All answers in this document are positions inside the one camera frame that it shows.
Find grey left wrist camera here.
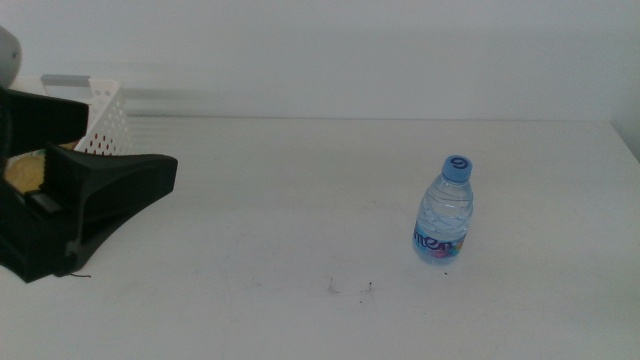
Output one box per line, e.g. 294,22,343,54
0,24,23,90

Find white perforated plastic basket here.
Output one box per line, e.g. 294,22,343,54
9,74,135,157

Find clear water bottle blue cap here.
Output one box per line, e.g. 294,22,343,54
411,154,475,266

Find yellow tea bottle white cap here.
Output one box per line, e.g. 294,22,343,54
3,142,81,195

